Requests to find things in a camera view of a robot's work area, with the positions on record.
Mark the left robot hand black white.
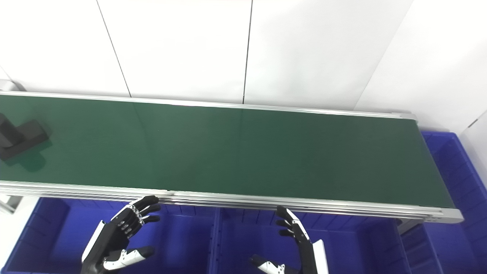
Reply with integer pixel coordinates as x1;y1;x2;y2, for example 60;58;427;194
81;195;161;274

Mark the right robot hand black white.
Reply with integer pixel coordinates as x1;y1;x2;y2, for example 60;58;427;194
250;206;329;274

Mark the black cylinder-on-plate part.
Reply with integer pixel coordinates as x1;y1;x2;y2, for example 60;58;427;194
0;113;50;161

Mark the blue plastic bin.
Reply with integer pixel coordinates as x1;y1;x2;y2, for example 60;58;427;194
0;197;218;274
211;207;412;274
399;131;487;274

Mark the green conveyor belt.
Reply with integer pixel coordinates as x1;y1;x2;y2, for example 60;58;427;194
0;94;456;209
0;91;464;224

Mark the aluminium conveyor leg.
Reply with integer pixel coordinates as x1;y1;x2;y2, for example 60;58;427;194
0;195;20;213

